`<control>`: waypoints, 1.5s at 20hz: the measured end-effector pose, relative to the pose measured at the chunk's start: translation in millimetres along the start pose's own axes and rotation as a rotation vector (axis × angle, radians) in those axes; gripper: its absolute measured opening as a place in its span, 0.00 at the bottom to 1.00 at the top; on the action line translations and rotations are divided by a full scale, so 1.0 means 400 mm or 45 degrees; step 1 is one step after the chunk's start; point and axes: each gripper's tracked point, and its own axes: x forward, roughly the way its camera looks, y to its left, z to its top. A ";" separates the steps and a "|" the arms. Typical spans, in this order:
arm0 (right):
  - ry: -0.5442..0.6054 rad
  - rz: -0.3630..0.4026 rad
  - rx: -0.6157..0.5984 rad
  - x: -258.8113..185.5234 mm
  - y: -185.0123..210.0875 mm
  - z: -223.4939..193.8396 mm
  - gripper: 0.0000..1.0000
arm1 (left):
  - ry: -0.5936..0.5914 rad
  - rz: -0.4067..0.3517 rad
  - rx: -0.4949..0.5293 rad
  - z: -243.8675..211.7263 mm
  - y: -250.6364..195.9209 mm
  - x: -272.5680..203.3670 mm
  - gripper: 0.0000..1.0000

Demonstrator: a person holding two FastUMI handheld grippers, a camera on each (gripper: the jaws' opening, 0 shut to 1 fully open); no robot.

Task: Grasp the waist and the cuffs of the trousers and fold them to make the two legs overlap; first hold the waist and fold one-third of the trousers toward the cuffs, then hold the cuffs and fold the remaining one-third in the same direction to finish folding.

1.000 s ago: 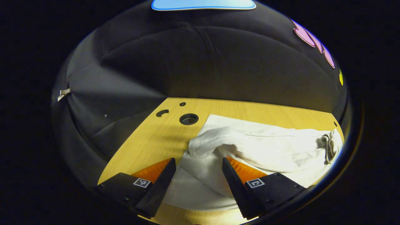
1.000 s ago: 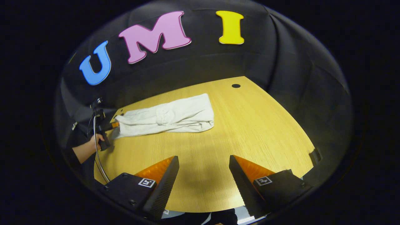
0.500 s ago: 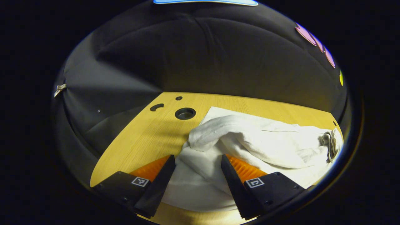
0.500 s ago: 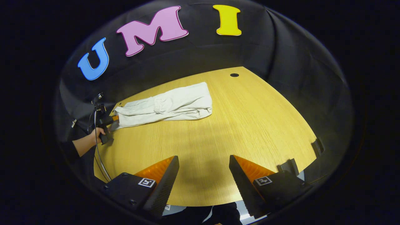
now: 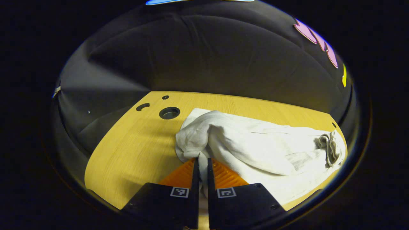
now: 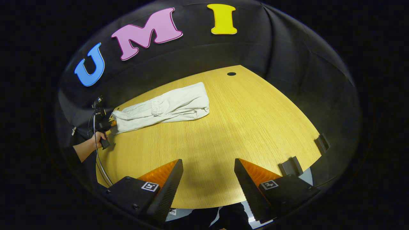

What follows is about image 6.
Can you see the black backdrop cloth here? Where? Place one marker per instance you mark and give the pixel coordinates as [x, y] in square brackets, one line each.
[287, 48]

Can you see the white jeans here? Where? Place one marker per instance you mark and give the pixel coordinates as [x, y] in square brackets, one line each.
[179, 102]

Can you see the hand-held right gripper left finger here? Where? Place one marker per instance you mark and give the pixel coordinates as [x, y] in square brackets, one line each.
[167, 191]

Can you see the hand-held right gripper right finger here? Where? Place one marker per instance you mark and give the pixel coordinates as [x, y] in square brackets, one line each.
[247, 188]

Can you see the black table clamp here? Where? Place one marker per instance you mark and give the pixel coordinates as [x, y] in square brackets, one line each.
[322, 143]
[290, 166]

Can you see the person's dark trousers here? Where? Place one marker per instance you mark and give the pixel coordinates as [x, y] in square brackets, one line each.
[204, 220]

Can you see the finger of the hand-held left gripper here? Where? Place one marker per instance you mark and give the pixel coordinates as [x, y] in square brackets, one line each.
[113, 123]

